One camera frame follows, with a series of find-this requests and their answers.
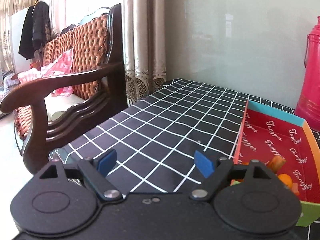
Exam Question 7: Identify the black white checked tablecloth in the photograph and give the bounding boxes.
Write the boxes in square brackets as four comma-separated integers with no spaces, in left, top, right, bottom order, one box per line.
[48,78,320,240]

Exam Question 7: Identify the carrot piece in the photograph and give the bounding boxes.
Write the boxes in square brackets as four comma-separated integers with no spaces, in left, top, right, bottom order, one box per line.
[266,155,286,174]
[291,183,300,196]

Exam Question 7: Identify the wooden woven sofa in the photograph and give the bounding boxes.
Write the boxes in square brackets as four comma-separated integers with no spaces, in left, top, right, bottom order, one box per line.
[1,4,127,174]

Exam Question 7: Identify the pink thermos flask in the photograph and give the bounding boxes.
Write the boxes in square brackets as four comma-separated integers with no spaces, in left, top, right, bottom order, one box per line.
[295,17,319,131]

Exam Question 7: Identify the colourful red cardboard tray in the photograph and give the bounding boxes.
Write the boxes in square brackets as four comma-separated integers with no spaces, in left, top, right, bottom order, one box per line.
[234,100,319,227]

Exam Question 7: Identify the black hanging coat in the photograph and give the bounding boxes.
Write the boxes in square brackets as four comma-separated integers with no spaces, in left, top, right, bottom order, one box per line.
[18,1,52,60]

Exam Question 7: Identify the pink plastic bag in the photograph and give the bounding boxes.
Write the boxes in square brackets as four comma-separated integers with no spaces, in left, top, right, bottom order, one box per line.
[17,49,74,83]

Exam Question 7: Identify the beige curtain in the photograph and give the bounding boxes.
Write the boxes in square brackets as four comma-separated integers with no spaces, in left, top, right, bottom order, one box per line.
[121,0,167,105]

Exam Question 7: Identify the large orange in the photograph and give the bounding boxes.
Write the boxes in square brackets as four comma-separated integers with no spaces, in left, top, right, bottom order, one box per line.
[278,174,293,189]

